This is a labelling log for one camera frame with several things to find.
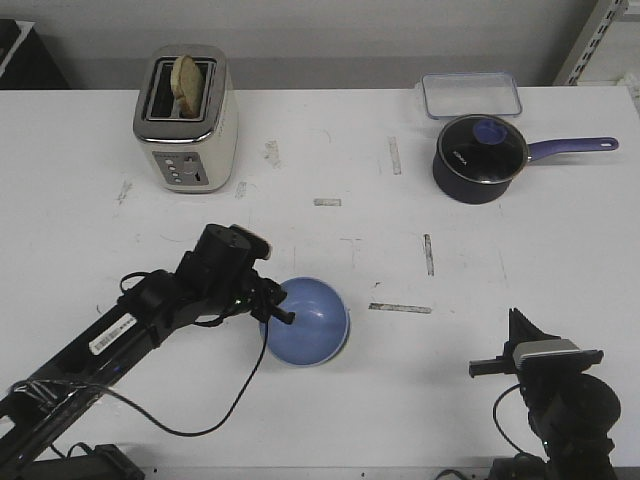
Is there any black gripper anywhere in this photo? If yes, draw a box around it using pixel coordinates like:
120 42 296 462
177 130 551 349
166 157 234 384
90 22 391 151
175 224 295 324
468 308 604 400

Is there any light blue bowl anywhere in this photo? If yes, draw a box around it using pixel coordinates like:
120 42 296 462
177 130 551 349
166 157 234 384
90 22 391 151
259 277 350 367

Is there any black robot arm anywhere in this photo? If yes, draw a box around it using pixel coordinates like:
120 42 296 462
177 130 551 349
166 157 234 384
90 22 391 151
469 308 621 479
1 224 295 479

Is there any dark blue saucepan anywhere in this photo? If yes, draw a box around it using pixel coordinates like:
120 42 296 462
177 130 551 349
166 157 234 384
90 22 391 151
432 114 619 205

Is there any glass lid with blue knob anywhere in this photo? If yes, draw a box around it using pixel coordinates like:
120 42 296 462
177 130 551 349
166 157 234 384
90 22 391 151
437 115 528 184

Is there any cream and chrome toaster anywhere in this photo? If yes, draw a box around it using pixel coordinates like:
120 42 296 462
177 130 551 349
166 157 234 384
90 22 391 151
133 44 239 193

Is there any slice of toast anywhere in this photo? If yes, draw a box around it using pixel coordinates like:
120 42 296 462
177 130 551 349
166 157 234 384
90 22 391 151
170 55 204 118

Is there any clear plastic food container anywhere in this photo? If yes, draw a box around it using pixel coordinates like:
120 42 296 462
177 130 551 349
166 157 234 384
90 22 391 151
416 72 523 120

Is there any white slotted shelf upright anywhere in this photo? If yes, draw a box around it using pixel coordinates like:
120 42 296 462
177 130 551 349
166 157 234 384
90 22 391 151
552 1 639 86

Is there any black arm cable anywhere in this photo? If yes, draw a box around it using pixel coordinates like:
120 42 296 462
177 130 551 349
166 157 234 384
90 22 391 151
9 272 271 437
492 384 526 456

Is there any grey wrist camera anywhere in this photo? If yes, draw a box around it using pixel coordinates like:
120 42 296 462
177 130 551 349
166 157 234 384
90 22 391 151
513 338 581 370
230 224 272 260

